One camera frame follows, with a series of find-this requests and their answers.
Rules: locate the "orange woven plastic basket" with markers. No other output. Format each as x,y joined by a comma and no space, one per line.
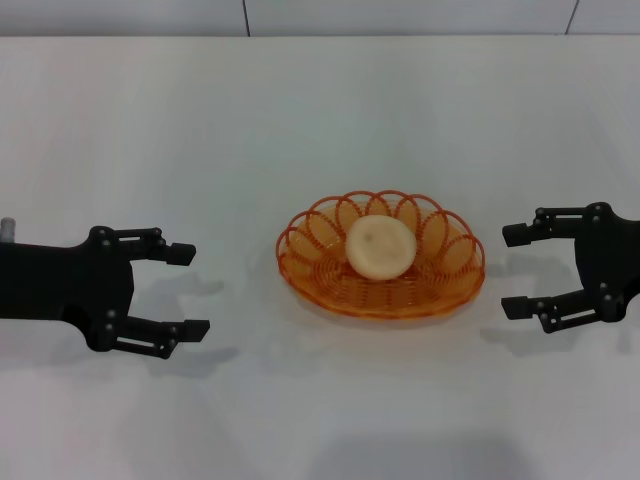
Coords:
380,300

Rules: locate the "pale round bread bun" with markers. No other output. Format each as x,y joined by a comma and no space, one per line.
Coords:
380,247

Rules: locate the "small grey cylindrical connector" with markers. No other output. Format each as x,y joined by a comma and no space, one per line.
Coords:
7,230

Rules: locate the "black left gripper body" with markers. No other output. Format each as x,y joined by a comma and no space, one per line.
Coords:
60,280

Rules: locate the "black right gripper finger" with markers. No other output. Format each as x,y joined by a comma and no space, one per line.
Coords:
550,227
560,310

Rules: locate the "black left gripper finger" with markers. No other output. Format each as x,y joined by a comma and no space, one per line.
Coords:
150,335
150,245

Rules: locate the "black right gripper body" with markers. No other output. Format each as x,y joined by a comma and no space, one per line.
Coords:
612,260

